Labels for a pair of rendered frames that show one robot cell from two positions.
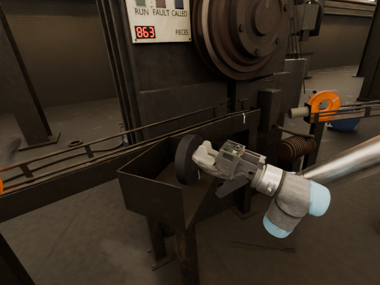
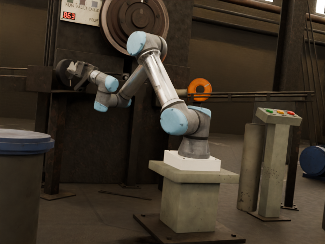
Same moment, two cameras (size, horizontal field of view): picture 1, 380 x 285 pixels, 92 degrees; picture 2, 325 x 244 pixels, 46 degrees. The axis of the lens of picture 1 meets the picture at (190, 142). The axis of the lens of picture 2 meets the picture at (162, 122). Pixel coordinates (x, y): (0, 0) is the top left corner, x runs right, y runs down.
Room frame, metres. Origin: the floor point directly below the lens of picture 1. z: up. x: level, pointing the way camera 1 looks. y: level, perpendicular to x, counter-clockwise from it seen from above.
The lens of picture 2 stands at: (-1.62, -0.72, 0.58)
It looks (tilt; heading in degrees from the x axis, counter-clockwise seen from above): 2 degrees down; 4
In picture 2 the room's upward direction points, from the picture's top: 6 degrees clockwise
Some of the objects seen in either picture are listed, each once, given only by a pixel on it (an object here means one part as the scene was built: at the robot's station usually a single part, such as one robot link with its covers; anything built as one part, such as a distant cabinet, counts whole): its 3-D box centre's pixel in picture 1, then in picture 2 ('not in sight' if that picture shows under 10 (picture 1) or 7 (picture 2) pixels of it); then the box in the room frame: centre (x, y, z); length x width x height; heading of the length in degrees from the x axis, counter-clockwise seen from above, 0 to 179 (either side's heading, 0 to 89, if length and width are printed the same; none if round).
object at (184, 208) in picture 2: not in sight; (188, 202); (0.19, -0.74, 0.13); 0.40 x 0.40 x 0.26; 27
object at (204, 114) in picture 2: not in sight; (197, 120); (0.17, -0.74, 0.52); 0.13 x 0.12 x 0.14; 144
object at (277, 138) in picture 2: not in sight; (274, 163); (0.60, -1.21, 0.31); 0.24 x 0.16 x 0.62; 117
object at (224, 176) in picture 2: not in sight; (191, 171); (0.19, -0.74, 0.28); 0.32 x 0.32 x 0.04; 27
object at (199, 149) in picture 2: not in sight; (194, 145); (0.18, -0.74, 0.40); 0.15 x 0.15 x 0.10
